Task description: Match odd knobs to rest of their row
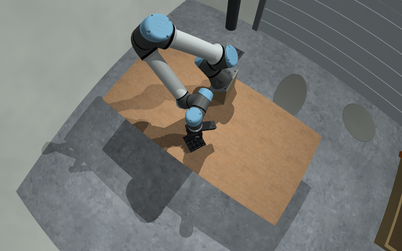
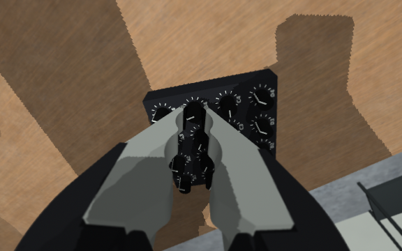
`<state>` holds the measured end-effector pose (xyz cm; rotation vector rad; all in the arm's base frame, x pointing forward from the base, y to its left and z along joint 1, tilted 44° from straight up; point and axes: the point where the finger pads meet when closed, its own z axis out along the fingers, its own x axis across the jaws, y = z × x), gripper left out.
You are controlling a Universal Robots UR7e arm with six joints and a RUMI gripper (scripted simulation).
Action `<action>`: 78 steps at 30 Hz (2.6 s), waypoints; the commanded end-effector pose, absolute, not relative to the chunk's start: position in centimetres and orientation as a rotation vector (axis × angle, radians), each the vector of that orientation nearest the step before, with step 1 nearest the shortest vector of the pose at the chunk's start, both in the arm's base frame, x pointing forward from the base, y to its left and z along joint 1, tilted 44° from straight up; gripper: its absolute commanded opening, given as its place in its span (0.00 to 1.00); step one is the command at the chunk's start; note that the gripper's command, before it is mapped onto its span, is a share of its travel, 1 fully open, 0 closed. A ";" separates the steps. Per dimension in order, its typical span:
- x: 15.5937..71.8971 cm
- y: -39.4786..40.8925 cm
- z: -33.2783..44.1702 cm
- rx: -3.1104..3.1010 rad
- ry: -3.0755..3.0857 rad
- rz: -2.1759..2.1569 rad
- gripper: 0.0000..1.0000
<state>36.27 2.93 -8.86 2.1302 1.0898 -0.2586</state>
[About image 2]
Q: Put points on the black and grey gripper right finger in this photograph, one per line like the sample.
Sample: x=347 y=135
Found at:
x=251 y=192

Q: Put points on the black knob box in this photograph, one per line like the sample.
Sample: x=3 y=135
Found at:
x=245 y=101

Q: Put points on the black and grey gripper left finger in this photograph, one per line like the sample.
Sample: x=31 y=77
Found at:
x=129 y=188

